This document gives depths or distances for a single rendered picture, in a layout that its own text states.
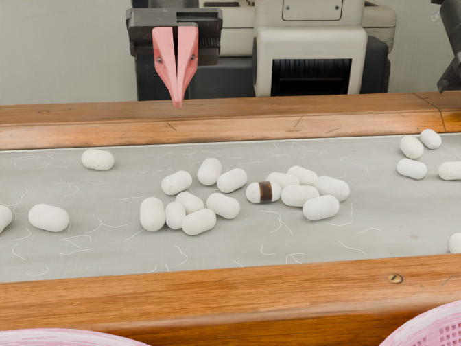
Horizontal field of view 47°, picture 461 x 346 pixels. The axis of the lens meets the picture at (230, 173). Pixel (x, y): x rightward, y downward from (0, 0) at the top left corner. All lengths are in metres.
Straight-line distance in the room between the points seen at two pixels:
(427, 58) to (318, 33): 1.69
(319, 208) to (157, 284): 0.18
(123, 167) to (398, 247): 0.30
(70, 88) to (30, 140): 2.03
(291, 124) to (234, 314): 0.39
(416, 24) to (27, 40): 1.81
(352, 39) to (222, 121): 0.52
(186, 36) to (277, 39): 0.54
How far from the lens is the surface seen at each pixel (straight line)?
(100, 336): 0.31
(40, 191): 0.55
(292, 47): 1.10
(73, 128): 0.66
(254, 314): 0.32
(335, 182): 0.50
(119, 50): 2.60
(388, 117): 0.71
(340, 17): 1.15
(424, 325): 0.33
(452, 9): 0.74
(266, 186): 0.49
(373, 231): 0.47
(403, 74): 2.74
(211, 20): 0.58
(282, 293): 0.34
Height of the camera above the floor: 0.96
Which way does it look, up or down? 24 degrees down
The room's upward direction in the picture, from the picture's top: straight up
